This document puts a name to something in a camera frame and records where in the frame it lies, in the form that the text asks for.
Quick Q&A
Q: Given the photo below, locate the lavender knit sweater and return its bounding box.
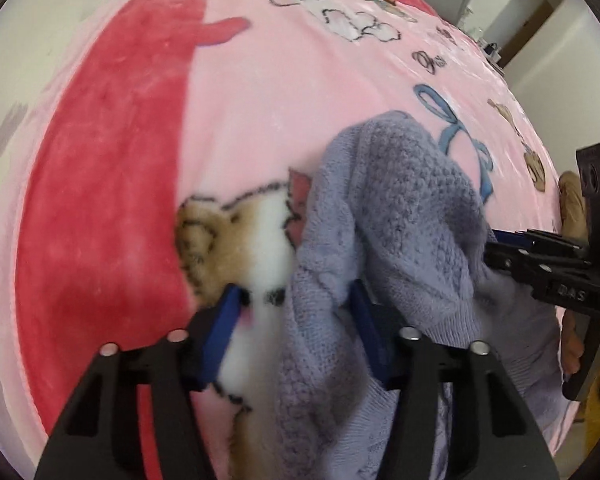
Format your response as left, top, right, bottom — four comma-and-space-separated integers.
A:
274, 111, 569, 479

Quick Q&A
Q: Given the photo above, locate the person's right hand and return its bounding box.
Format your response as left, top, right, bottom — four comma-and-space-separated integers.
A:
558, 170, 600, 406

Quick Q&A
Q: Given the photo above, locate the pink cartoon fleece blanket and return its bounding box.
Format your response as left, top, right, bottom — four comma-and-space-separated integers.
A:
0, 0, 559, 479

